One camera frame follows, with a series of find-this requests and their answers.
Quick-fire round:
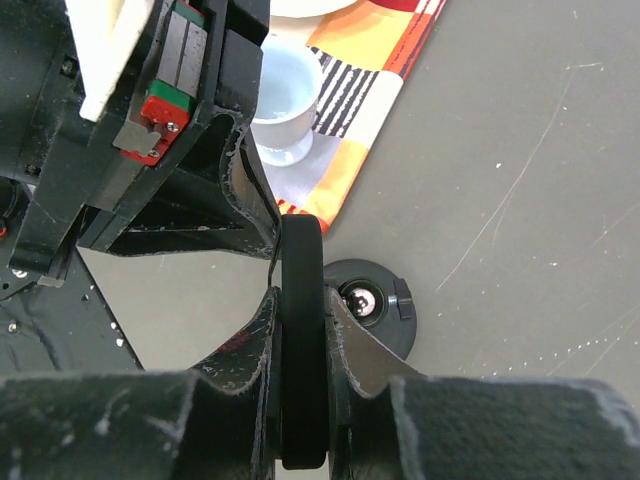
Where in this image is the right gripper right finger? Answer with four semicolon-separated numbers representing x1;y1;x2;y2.
325;289;639;479

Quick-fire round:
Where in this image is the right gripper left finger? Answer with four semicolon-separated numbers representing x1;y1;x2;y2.
1;287;280;479

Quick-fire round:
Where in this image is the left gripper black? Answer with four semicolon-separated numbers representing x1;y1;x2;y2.
9;1;278;280

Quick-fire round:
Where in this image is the black smartphone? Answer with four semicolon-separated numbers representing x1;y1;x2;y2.
281;214;329;470

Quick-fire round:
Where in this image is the black phone stand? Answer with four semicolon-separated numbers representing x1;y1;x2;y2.
324;259;418;360

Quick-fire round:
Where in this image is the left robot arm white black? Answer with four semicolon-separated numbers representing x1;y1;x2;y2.
1;1;280;281

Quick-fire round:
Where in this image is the light blue cup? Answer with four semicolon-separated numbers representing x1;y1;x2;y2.
251;35;323;167

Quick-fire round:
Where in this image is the white plate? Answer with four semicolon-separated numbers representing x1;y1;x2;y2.
270;0;356;19

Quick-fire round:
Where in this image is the patterned orange red cloth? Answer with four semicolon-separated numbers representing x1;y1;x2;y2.
265;0;445;230

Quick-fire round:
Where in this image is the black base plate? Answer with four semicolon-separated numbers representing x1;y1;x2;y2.
1;253;142;376

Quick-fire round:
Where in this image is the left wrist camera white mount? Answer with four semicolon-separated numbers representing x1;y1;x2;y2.
65;0;154;122

